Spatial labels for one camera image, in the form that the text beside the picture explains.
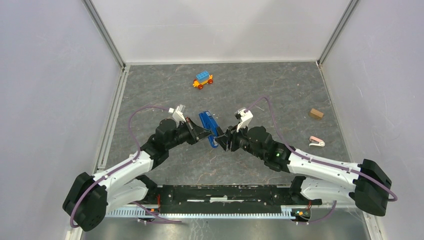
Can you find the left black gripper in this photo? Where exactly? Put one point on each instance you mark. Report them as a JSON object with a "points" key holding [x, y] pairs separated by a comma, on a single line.
{"points": [[199, 132]]}

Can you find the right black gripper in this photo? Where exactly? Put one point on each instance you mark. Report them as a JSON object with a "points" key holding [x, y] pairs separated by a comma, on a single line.
{"points": [[223, 140]]}

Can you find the toy brick car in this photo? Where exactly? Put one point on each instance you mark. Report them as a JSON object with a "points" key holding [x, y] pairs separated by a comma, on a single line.
{"points": [[202, 79]]}

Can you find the pink white staple remover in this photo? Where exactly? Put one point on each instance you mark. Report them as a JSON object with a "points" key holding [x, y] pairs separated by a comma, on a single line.
{"points": [[316, 142]]}

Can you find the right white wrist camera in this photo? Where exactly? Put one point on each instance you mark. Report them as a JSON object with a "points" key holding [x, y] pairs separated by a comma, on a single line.
{"points": [[244, 117]]}

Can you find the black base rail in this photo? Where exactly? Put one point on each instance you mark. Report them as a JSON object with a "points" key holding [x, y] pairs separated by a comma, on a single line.
{"points": [[225, 199]]}

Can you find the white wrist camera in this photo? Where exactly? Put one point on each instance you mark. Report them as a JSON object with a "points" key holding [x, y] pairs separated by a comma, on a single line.
{"points": [[244, 117], [178, 113]]}

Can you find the small wooden block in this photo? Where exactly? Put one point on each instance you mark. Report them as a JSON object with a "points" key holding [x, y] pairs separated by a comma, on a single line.
{"points": [[316, 114]]}

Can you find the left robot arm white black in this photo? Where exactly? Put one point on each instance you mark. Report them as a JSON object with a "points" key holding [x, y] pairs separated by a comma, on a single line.
{"points": [[91, 197]]}

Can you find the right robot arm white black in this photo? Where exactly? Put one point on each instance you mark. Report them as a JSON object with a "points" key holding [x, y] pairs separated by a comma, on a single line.
{"points": [[364, 184]]}

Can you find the blue stapler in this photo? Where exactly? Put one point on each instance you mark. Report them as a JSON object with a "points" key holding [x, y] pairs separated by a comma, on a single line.
{"points": [[209, 123]]}

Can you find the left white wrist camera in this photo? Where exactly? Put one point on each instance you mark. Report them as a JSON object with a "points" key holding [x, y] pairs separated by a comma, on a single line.
{"points": [[178, 113]]}

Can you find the white cable duct strip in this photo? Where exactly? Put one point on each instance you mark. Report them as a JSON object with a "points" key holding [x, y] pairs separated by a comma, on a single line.
{"points": [[132, 211]]}

